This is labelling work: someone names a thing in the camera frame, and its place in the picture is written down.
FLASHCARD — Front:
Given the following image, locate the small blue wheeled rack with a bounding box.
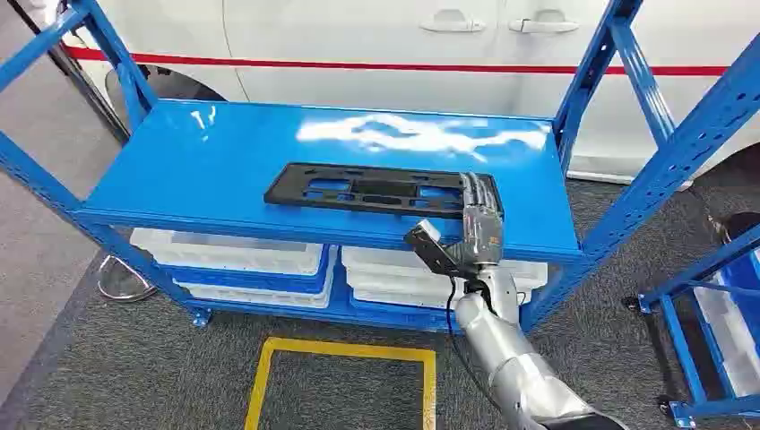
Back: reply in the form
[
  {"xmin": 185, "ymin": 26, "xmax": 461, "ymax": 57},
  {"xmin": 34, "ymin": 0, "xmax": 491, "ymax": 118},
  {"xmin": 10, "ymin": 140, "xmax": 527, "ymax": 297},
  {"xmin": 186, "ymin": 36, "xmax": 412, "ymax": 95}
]
[{"xmin": 622, "ymin": 225, "xmax": 760, "ymax": 430}]

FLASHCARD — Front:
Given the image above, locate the white car door handle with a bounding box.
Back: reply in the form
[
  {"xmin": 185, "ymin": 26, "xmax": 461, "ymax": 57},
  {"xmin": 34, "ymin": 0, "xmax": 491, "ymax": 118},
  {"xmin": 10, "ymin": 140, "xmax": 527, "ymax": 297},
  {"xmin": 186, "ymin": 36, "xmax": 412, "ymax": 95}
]
[
  {"xmin": 419, "ymin": 8, "xmax": 487, "ymax": 34},
  {"xmin": 508, "ymin": 8, "xmax": 580, "ymax": 35}
]

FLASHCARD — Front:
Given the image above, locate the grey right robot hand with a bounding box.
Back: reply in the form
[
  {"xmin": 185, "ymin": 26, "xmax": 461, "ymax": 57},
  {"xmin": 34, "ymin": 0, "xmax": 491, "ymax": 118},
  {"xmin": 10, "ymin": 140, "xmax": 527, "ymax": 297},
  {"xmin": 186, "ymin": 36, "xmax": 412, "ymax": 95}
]
[{"xmin": 447, "ymin": 172, "xmax": 506, "ymax": 270}]

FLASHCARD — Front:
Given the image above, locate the white translucent plastic bin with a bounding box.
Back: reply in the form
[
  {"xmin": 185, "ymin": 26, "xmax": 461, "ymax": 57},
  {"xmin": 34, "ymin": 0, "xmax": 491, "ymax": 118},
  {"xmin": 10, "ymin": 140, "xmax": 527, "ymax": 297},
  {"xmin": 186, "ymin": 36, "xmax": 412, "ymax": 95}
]
[
  {"xmin": 341, "ymin": 245, "xmax": 549, "ymax": 288},
  {"xmin": 693, "ymin": 254, "xmax": 760, "ymax": 400},
  {"xmin": 346, "ymin": 277, "xmax": 531, "ymax": 312},
  {"xmin": 173, "ymin": 249, "xmax": 340, "ymax": 310},
  {"xmin": 129, "ymin": 228, "xmax": 327, "ymax": 278}
]

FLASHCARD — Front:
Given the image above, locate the black car tyre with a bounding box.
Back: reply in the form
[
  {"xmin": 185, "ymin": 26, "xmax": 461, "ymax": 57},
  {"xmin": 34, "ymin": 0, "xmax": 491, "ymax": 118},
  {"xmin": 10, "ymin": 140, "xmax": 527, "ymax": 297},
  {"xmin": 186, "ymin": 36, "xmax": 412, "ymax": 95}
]
[{"xmin": 105, "ymin": 64, "xmax": 228, "ymax": 129}]

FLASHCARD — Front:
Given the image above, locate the white car with red stripe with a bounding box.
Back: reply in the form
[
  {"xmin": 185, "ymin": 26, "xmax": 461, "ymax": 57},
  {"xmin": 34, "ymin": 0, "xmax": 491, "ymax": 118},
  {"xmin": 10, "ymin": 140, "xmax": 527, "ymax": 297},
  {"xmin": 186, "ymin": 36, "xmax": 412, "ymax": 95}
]
[{"xmin": 59, "ymin": 0, "xmax": 760, "ymax": 186}]

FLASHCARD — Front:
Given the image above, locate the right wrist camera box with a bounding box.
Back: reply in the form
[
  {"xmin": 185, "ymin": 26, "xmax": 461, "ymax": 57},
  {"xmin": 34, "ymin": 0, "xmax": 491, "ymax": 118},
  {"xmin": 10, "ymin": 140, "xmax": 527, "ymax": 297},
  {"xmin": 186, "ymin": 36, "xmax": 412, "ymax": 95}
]
[{"xmin": 403, "ymin": 219, "xmax": 460, "ymax": 278}]

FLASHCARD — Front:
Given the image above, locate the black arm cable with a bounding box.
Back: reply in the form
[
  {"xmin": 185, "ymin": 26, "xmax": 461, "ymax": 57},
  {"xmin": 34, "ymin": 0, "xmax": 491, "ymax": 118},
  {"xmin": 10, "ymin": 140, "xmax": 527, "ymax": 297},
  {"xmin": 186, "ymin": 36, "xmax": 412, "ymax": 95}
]
[{"xmin": 445, "ymin": 275, "xmax": 501, "ymax": 417}]

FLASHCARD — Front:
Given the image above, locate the chrome round stand base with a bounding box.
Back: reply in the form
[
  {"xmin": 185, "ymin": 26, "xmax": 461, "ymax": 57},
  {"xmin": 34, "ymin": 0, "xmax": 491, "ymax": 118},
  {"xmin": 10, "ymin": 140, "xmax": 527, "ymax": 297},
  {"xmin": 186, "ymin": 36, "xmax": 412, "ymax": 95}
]
[{"xmin": 96, "ymin": 254, "xmax": 160, "ymax": 303}]

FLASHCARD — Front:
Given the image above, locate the black plastic frame panel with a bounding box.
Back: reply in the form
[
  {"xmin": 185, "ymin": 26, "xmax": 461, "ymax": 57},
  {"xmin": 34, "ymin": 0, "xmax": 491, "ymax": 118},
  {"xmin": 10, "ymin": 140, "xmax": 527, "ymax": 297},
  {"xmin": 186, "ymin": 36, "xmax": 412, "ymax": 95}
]
[{"xmin": 263, "ymin": 163, "xmax": 505, "ymax": 221}]

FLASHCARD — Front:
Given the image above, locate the large blue metal shelf rack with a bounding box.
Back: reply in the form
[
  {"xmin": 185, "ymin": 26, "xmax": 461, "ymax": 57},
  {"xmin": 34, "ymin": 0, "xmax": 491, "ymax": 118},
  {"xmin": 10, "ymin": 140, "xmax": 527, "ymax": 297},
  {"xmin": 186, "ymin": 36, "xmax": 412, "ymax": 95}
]
[{"xmin": 0, "ymin": 0, "xmax": 760, "ymax": 333}]

